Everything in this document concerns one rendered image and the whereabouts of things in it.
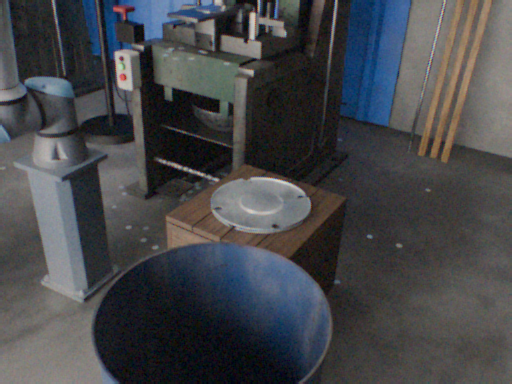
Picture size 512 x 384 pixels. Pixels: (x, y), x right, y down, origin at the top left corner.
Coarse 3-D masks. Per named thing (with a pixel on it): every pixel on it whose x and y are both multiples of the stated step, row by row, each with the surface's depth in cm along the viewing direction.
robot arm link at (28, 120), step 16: (0, 0) 108; (0, 16) 110; (0, 32) 111; (0, 48) 113; (0, 64) 115; (0, 80) 117; (16, 80) 120; (0, 96) 118; (16, 96) 120; (0, 112) 120; (16, 112) 122; (32, 112) 126; (0, 128) 120; (16, 128) 124; (32, 128) 128
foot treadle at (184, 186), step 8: (224, 160) 218; (232, 160) 219; (216, 168) 210; (168, 184) 192; (176, 184) 192; (184, 184) 192; (192, 184) 192; (160, 192) 187; (168, 192) 186; (176, 192) 187; (184, 192) 188
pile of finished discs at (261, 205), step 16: (224, 192) 149; (240, 192) 149; (256, 192) 148; (272, 192) 150; (288, 192) 151; (304, 192) 150; (224, 208) 141; (240, 208) 141; (256, 208) 141; (272, 208) 141; (288, 208) 143; (304, 208) 143; (240, 224) 134; (256, 224) 135; (272, 224) 135; (288, 224) 135
